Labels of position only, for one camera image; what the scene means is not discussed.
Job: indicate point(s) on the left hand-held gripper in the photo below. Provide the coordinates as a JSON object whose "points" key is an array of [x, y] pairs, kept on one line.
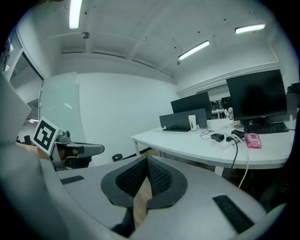
{"points": [[45, 136]]}

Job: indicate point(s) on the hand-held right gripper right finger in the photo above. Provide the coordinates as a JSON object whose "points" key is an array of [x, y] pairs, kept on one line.
{"points": [[199, 187]]}

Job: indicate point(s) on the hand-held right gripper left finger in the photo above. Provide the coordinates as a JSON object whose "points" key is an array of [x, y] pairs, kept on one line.
{"points": [[89, 187]]}

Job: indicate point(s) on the person's left forearm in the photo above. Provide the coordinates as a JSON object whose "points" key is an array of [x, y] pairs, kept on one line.
{"points": [[32, 151]]}

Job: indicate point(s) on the person's left hand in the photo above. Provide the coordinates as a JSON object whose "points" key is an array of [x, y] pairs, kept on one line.
{"points": [[62, 154]]}

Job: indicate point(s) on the white table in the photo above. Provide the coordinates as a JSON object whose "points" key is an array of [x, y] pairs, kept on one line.
{"points": [[187, 145]]}

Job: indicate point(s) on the black power adapter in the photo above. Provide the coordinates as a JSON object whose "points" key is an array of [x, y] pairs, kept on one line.
{"points": [[238, 133], [218, 137]]}

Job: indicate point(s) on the frosted glass panel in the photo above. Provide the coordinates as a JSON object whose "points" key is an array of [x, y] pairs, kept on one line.
{"points": [[58, 105]]}

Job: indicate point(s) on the black keyboard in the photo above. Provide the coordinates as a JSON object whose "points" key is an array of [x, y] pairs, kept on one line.
{"points": [[175, 129], [264, 128]]}

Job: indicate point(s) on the clear plastic cup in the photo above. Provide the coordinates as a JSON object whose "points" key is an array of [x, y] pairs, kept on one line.
{"points": [[192, 123]]}

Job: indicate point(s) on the pink wet wipes pack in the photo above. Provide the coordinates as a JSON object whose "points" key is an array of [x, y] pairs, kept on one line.
{"points": [[253, 140]]}

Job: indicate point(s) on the left black monitor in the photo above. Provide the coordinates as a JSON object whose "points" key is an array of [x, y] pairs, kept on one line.
{"points": [[178, 118]]}

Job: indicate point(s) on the small cream object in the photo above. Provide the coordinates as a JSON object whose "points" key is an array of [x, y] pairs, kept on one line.
{"points": [[236, 123]]}

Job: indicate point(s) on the small clear jar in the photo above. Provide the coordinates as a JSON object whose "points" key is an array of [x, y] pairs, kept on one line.
{"points": [[230, 113]]}

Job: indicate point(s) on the black computer monitor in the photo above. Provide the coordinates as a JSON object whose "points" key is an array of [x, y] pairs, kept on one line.
{"points": [[189, 103], [255, 96]]}

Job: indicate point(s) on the glass window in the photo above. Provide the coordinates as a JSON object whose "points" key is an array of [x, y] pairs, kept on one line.
{"points": [[21, 68]]}

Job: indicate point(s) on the round ceiling detector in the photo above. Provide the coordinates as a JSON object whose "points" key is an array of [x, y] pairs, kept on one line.
{"points": [[85, 35]]}

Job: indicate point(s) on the gray desk divider panel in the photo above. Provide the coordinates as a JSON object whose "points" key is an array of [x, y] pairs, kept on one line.
{"points": [[291, 106]]}

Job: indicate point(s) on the long ceiling light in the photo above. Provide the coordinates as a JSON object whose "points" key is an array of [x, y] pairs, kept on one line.
{"points": [[193, 50], [75, 14], [249, 28]]}

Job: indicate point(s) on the black office chair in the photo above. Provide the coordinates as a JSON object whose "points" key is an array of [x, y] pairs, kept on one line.
{"points": [[294, 87]]}

